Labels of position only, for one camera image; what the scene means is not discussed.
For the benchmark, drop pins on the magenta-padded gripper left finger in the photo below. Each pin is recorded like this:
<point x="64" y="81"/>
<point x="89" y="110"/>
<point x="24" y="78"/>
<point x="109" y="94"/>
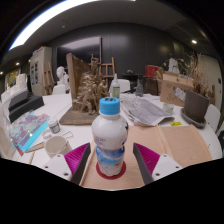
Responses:
<point x="76" y="160"/>

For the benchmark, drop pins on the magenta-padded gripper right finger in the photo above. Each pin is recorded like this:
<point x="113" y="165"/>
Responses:
<point x="146" y="160"/>

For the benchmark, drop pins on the blue-capped plastic water bottle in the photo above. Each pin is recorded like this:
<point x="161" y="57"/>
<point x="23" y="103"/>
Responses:
<point x="110" y="140"/>

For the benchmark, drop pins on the white ceramic mug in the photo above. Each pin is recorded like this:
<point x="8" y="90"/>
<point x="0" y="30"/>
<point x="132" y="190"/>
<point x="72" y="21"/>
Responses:
<point x="55" y="146"/>

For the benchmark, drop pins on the flat round red coaster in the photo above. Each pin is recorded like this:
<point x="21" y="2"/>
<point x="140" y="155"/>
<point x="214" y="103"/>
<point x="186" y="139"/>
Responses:
<point x="98" y="173"/>

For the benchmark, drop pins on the flat wooden sticks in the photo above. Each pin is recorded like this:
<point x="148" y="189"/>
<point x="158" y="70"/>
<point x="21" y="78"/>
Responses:
<point x="36" y="147"/>

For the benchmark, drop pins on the beige wood-framed canvas board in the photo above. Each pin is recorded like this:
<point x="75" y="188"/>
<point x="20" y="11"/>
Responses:
<point x="186" y="143"/>

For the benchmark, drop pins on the wooden paintbrush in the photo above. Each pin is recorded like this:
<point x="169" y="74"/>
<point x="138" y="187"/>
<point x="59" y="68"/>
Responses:
<point x="31" y="157"/>

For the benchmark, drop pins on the small yellow tag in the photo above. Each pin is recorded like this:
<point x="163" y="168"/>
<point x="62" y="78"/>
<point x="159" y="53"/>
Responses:
<point x="176" y="123"/>

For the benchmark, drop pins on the grey printed newspaper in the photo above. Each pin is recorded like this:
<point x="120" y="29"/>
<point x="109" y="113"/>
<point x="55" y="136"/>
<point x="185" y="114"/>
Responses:
<point x="143" y="110"/>

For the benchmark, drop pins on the small clear cup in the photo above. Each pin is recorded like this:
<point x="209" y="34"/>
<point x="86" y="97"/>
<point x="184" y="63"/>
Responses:
<point x="168" y="108"/>

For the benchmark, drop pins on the grey plant saucer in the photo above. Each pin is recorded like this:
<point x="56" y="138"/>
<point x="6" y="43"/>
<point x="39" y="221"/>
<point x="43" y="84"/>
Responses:
<point x="191" y="124"/>

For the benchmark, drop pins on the purple and teal painting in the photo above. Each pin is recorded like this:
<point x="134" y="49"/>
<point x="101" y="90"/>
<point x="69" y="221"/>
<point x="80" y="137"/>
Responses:
<point x="28" y="128"/>

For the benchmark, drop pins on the brown carved relief sculpture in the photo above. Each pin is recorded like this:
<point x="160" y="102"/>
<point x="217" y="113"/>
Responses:
<point x="88" y="93"/>

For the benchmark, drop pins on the black flat box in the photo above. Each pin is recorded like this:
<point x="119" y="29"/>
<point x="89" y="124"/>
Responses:
<point x="28" y="108"/>
<point x="18" y="99"/>

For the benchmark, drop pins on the dried plant in grey pot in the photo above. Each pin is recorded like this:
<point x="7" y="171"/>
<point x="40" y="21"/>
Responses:
<point x="195" y="106"/>

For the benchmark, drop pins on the white blank canvas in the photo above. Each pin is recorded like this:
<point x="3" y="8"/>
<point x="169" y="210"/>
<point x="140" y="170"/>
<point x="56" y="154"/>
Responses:
<point x="6" y="136"/>

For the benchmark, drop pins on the green-labelled spray bottle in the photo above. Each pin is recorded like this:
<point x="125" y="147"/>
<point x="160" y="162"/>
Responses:
<point x="115" y="89"/>

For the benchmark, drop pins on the brown cardboard box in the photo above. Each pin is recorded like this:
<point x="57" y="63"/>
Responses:
<point x="173" y="86"/>

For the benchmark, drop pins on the white plaster bust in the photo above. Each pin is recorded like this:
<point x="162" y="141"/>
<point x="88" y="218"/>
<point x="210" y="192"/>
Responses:
<point x="67" y="81"/>
<point x="60" y="75"/>

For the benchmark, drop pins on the white plastic chair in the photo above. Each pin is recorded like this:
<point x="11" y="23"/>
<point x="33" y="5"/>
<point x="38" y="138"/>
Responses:
<point x="213" y="115"/>

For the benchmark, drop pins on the wooden easel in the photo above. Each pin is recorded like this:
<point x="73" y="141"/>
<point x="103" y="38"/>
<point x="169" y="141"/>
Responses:
<point x="47" y="78"/>
<point x="106" y="65"/>

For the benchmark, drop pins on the red box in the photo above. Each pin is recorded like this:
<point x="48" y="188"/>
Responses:
<point x="151" y="71"/>

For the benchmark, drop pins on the brown wooden figure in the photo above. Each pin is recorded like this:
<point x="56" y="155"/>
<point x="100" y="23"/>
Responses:
<point x="212" y="95"/>

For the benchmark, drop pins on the white cabinet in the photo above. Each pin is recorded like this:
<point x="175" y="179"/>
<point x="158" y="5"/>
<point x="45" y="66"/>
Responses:
<point x="39" y="70"/>

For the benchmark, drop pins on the white plaster statue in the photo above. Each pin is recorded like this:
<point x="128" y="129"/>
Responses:
<point x="173" y="66"/>

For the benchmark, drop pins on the long ceiling light strip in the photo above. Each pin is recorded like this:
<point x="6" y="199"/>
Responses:
<point x="43" y="18"/>

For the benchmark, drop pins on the black wall screen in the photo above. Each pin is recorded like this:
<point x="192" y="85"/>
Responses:
<point x="78" y="50"/>

